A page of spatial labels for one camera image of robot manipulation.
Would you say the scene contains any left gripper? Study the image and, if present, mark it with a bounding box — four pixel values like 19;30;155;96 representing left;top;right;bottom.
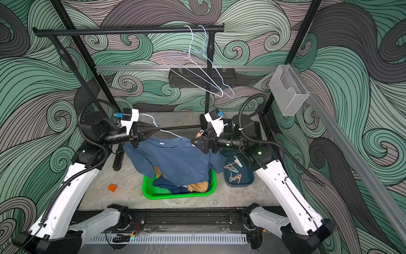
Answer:
100;123;158;150

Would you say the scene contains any pink clothespin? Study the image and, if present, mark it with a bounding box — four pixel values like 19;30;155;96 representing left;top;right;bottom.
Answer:
224;164;236;170
195;130;204;138

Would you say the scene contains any slate blue t-shirt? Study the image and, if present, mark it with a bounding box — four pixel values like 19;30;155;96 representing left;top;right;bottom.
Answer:
123;138;226;186

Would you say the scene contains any white clothespin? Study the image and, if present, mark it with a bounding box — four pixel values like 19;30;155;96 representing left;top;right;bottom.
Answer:
234;156;243;168

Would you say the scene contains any tan cartoon print t-shirt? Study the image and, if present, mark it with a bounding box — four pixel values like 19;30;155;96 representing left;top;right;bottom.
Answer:
153;167;209;193

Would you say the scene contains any navy Mickey print t-shirt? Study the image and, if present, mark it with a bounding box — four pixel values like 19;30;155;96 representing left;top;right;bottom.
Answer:
153;176;190;194

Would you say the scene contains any white wire hanger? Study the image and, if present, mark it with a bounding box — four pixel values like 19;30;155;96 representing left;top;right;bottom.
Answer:
161;25;224;97

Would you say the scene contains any light blue wire hanger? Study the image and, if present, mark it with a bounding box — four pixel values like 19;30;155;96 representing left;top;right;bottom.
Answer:
182;24;235;98

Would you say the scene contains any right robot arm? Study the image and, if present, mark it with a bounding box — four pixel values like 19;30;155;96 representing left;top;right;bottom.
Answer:
191;94;335;254

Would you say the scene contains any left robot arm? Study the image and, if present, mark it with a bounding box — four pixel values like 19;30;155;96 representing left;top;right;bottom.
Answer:
13;99;160;254

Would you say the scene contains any teal plastic tray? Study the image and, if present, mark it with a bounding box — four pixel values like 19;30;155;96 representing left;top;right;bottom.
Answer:
221;149;255;187

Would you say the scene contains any green plastic basket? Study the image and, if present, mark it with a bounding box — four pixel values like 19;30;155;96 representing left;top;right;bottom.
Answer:
142;169;217;200

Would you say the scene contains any orange small block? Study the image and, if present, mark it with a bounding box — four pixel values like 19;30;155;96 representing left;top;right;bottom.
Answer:
107;184;117;192

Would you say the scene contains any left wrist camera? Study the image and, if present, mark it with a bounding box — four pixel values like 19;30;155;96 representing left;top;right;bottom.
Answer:
115;109;140;135

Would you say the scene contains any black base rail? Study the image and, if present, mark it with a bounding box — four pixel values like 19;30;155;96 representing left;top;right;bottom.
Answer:
75;207;318;232

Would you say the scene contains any clear mesh wall bin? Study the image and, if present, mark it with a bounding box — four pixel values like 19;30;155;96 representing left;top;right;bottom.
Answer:
269;65;309;116

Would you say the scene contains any white slotted cable duct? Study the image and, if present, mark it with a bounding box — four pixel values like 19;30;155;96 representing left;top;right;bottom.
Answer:
87;233;248;245

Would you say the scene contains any black clothes rack frame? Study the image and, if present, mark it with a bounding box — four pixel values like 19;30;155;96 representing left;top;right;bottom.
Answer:
32;24;225;171

